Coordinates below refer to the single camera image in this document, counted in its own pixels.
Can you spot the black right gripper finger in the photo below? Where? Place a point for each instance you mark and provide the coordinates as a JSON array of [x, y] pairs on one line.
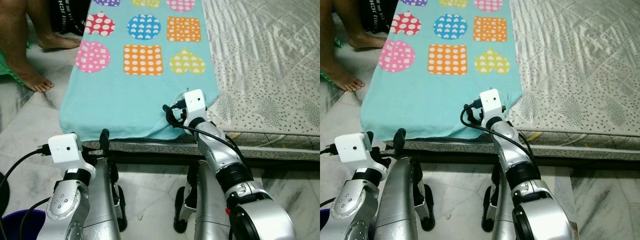
[[465, 114], [168, 115]]

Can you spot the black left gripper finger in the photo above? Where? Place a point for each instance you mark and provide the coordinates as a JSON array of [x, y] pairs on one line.
[[369, 138], [400, 139], [104, 140], [76, 135]]

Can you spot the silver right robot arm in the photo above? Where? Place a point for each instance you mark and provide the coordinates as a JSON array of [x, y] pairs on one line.
[[235, 175], [525, 175]]

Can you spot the teal towel colourful shapes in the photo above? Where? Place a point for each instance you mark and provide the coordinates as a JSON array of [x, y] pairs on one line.
[[135, 100], [430, 100]]

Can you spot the dark bed base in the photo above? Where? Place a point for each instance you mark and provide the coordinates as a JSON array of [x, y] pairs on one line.
[[160, 159], [450, 159]]

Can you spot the silver left robot leg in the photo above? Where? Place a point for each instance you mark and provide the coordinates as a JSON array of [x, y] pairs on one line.
[[400, 205], [102, 205]]

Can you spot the silver robot leg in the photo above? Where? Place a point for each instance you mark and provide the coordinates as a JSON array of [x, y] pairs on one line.
[[207, 210], [502, 210], [400, 205], [102, 205]]

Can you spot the purple plastic bucket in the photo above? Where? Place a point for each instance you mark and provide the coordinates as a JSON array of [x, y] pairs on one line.
[[22, 227], [325, 222]]

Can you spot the white patterned mattress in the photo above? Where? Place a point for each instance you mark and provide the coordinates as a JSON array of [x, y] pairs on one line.
[[270, 65], [580, 65]]

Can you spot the silver right robot leg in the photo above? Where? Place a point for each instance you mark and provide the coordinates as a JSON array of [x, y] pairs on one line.
[[502, 210], [207, 210]]

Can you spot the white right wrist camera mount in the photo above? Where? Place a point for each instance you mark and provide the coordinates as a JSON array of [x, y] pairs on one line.
[[492, 105], [195, 105]]

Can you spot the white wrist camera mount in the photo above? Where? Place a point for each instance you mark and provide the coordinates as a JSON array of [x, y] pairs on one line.
[[352, 150], [195, 105], [67, 150], [492, 105]]

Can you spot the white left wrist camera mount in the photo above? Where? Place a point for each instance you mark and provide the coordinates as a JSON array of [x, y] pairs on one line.
[[352, 150], [67, 150]]

